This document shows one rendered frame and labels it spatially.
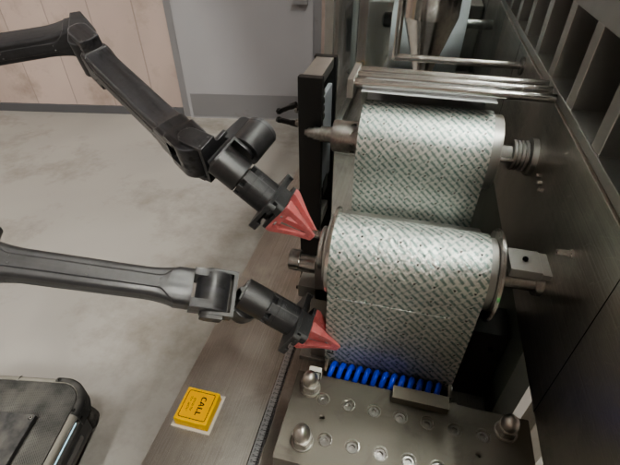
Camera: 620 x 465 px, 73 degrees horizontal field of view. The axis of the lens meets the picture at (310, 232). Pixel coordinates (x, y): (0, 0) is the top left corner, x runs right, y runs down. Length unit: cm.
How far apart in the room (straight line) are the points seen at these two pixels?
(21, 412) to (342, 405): 142
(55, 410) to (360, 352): 136
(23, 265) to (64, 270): 5
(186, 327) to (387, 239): 174
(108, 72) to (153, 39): 344
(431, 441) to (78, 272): 61
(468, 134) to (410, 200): 16
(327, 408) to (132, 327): 171
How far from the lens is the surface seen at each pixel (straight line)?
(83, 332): 245
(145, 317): 239
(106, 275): 73
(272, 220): 69
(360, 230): 66
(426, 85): 81
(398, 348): 77
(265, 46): 405
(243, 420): 93
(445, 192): 84
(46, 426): 190
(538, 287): 72
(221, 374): 99
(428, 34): 122
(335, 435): 76
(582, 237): 63
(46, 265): 74
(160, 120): 78
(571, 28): 91
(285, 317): 74
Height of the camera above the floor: 172
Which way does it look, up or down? 39 degrees down
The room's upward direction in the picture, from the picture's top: straight up
